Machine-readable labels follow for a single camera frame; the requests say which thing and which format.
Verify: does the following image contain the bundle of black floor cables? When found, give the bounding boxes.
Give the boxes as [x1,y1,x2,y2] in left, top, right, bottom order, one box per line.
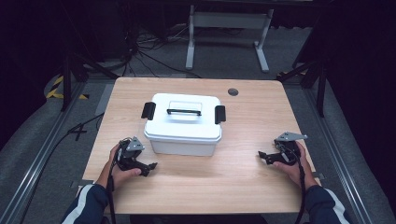
[120,22,204,79]

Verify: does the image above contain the black metal stand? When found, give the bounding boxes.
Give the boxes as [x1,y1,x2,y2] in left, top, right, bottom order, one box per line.
[60,51,120,113]
[276,58,329,119]

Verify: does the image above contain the white plastic storage box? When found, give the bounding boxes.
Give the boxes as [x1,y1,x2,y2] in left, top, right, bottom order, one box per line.
[148,137,219,158]

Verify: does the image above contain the white box lid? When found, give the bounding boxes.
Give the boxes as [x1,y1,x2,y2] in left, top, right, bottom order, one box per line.
[143,92,224,145]

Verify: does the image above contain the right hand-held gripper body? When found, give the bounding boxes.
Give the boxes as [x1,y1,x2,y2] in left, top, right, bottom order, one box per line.
[274,132,309,166]

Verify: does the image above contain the white metal desk frame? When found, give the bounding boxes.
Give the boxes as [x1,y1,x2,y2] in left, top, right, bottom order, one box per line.
[185,4,276,74]

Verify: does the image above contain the black lid handle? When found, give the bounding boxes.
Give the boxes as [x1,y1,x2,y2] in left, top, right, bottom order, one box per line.
[165,107,203,118]

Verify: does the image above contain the yellow black floor tape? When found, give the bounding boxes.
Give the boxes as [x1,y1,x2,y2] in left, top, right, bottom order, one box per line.
[45,75,91,101]

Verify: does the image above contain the person's left hand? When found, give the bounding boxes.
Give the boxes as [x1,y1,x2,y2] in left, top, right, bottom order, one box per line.
[98,143,143,189]

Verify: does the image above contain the black floor cable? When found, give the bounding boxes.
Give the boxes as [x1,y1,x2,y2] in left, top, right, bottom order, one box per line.
[18,112,106,224]

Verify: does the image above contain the aluminium floor rail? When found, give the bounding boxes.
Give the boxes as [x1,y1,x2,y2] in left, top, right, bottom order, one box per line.
[0,79,88,224]
[303,88,386,224]

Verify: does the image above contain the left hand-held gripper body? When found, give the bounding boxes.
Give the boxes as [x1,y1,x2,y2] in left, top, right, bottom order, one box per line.
[115,135,148,172]

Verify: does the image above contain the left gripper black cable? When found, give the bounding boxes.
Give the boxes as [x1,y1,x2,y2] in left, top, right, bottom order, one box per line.
[106,147,123,224]

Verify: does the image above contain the black box latch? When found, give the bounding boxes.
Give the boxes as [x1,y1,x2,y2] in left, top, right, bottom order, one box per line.
[213,105,227,125]
[140,101,157,121]

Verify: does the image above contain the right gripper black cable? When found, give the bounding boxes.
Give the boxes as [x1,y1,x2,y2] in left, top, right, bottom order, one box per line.
[279,146,308,224]

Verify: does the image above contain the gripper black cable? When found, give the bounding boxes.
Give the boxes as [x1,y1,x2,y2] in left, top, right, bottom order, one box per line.
[279,146,308,224]
[106,147,123,224]

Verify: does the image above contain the person's right hand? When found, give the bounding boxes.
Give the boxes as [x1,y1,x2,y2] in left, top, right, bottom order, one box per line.
[273,141,319,190]

